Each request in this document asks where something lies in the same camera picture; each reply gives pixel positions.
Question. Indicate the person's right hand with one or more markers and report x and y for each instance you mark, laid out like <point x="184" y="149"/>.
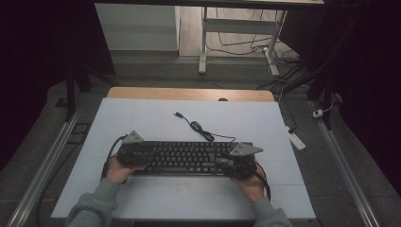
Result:
<point x="252" y="187"/>

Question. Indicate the white cabinet panel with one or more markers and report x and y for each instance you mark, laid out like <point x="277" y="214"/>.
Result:
<point x="138" y="28"/>

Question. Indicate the wooden table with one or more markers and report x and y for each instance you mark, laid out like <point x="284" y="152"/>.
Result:
<point x="189" y="94"/>

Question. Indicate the aluminium rail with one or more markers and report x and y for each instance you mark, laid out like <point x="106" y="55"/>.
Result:
<point x="346" y="170"/>
<point x="44" y="170"/>

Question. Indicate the black computer keyboard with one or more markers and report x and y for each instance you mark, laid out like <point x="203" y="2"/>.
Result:
<point x="189" y="156"/>

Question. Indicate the small white adapter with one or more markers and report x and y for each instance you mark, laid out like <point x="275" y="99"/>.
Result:
<point x="317" y="113"/>

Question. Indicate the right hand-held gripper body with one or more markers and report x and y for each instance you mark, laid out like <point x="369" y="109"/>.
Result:
<point x="244" y="164"/>

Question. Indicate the black metal stand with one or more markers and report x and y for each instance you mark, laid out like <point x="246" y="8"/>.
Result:
<point x="71" y="94"/>
<point x="327" y="94"/>

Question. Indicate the white table cover board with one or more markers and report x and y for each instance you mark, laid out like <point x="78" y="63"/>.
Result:
<point x="157" y="123"/>

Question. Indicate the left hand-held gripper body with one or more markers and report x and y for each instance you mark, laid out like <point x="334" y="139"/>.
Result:
<point x="132" y="153"/>

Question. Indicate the white power strip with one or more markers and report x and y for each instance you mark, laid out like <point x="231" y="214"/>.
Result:
<point x="296" y="140"/>

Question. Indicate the person's left hand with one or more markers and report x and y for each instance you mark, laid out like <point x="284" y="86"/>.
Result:
<point x="118" y="173"/>

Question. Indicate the white metal desk frame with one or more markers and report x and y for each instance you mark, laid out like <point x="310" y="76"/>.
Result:
<point x="239" y="26"/>

